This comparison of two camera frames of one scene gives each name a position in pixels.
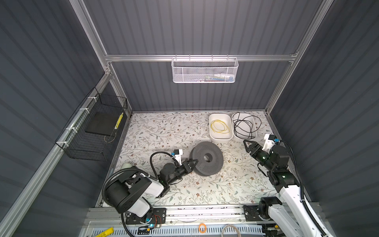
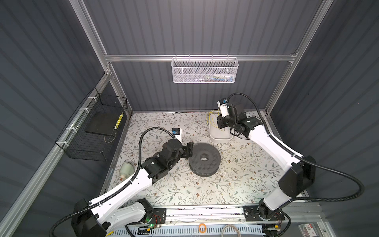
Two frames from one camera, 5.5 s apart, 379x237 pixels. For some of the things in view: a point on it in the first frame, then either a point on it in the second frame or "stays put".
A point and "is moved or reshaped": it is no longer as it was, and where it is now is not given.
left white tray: (220, 127) stays put
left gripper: (185, 167) -> (186, 150)
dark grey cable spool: (210, 158) stays put
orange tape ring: (202, 227) stays put
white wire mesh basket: (205, 69) stays put
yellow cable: (226, 130) is moved or reshaped
